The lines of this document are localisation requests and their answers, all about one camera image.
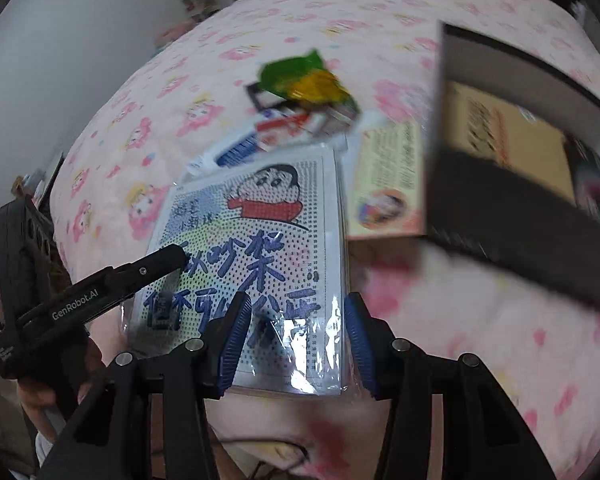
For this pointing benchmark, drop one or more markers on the green yellow snack packet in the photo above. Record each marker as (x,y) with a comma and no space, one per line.
(300,77)

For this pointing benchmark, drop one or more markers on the red white packet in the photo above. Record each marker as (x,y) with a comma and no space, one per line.
(285,130)

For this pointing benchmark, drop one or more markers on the person's left hand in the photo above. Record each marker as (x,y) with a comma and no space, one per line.
(42,402)

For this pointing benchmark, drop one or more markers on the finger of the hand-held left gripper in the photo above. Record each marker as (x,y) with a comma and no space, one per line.
(152,267)

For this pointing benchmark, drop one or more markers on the orange cartoon printed card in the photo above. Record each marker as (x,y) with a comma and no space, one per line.
(385,180)

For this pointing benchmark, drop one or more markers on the dark pink printed packet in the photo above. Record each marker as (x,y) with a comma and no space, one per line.
(592,180)

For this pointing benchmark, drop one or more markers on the dark framed card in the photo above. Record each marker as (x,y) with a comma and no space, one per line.
(255,96)

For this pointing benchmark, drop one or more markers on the white blue tube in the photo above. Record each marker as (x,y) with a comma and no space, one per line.
(232,154)

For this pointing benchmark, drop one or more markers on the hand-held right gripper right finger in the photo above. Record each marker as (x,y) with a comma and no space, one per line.
(359,347)

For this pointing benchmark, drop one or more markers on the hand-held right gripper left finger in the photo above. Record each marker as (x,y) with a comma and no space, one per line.
(232,345)

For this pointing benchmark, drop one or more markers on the cartoon printed sheet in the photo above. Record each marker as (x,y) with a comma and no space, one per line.
(280,260)

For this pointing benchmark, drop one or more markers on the black cardboard box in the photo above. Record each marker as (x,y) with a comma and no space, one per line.
(510,220)

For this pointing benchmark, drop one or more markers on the pink printed blanket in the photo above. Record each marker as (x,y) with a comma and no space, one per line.
(480,360)

